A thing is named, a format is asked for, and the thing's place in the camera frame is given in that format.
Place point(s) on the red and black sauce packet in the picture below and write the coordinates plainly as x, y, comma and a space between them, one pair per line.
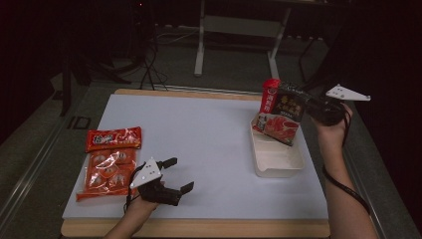
282, 126

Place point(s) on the white table mat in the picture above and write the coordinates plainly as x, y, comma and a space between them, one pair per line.
205, 126

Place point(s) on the white divided food container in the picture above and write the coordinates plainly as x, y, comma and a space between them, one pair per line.
278, 162

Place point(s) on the white metal stand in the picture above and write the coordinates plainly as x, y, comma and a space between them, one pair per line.
239, 26

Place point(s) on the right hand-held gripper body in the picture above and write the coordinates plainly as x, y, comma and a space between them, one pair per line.
330, 113

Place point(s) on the person's right hand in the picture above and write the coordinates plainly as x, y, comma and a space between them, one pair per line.
331, 134

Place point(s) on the black metal stand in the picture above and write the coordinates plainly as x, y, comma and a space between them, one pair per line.
310, 53

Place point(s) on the person's left hand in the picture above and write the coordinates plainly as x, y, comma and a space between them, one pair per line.
141, 203

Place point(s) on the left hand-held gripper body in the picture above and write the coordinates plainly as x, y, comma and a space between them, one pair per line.
162, 194

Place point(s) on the orange snack bag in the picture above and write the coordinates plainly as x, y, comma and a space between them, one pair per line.
109, 166

